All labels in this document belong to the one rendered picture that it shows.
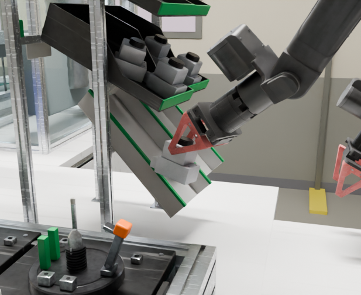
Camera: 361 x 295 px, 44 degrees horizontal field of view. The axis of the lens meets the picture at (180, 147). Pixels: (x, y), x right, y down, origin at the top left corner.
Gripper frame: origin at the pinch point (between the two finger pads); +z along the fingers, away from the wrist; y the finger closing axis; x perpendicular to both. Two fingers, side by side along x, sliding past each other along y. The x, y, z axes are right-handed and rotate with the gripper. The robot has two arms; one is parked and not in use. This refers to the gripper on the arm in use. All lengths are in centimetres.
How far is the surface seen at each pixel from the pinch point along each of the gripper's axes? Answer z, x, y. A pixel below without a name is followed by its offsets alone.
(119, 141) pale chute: 11.0, -7.9, -0.7
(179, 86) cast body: -2.5, -10.9, -6.8
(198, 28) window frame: 71, -121, -251
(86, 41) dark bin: 4.3, -25.2, 2.8
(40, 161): 75, -34, -45
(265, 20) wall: 28, -96, -265
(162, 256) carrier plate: 9.8, 14.3, 5.8
